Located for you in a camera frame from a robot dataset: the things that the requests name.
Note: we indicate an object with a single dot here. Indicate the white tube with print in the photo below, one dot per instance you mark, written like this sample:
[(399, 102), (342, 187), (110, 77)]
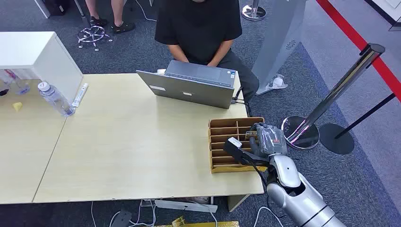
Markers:
[(80, 95)]

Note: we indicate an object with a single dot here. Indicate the grey kiosk panel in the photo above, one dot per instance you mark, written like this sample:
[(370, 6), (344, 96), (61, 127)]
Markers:
[(278, 40)]

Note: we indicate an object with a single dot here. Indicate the small white object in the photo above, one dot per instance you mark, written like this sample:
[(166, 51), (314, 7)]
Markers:
[(161, 71)]

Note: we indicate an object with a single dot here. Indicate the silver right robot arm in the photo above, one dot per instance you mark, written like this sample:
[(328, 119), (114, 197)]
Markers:
[(300, 200)]

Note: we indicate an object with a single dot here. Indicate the standing person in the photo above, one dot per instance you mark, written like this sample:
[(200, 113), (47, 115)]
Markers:
[(119, 18)]

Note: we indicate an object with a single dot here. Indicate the chrome stanchion base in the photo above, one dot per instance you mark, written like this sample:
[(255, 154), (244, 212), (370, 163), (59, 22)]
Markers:
[(253, 12)]

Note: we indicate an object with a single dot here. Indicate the white power strip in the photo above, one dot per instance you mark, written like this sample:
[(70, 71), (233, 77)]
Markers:
[(184, 206)]

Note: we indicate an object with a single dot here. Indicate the clear plastic water bottle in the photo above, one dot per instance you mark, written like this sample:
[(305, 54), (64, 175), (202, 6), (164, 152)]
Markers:
[(56, 100)]

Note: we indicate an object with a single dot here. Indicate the wooden table leg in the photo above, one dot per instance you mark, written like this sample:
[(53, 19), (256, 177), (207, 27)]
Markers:
[(236, 201)]

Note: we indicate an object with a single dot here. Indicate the person's right forearm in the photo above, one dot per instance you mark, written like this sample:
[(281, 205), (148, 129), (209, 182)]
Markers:
[(178, 53)]

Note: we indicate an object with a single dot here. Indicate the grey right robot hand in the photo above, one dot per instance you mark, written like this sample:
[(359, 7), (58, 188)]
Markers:
[(270, 141)]

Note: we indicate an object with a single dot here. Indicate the person's left forearm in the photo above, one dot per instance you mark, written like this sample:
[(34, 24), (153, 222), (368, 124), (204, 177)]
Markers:
[(221, 51)]

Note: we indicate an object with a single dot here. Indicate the black stanchion post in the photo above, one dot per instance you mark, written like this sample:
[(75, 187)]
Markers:
[(336, 138)]

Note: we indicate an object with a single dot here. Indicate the wooden slotted card holder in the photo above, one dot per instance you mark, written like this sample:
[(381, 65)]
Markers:
[(225, 141)]

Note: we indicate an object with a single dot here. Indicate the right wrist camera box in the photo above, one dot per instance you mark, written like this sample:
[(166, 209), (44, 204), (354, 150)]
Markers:
[(234, 144)]

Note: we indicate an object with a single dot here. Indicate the gold foil packaging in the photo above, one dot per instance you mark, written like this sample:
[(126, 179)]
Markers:
[(200, 224)]

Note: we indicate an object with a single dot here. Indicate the chrome swivel chair base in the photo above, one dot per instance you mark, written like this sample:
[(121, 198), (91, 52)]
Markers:
[(92, 35)]

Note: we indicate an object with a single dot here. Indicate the white cabinet box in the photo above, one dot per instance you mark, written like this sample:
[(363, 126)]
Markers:
[(40, 56)]

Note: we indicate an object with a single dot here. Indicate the grey laptop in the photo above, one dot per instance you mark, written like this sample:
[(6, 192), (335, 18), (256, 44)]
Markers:
[(188, 89)]

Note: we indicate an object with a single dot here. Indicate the chrome stanchion post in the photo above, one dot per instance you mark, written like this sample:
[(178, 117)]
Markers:
[(338, 91)]

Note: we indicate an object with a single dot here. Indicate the red barrier belt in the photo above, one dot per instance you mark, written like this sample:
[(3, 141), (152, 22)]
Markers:
[(357, 39)]

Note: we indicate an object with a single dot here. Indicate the brown hotel card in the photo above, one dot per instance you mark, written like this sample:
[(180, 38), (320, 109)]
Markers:
[(250, 135)]

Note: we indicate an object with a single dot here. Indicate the seated person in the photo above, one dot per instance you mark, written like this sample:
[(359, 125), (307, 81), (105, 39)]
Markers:
[(200, 28)]

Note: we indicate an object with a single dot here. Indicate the clear plastic cup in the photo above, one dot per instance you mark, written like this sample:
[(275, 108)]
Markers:
[(15, 83)]

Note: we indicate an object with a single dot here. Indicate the white kiosk foot fitting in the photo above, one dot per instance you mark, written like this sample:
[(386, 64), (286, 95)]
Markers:
[(278, 82)]

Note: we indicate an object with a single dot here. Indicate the small yellow object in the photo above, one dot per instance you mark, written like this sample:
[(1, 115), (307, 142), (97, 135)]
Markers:
[(18, 106)]

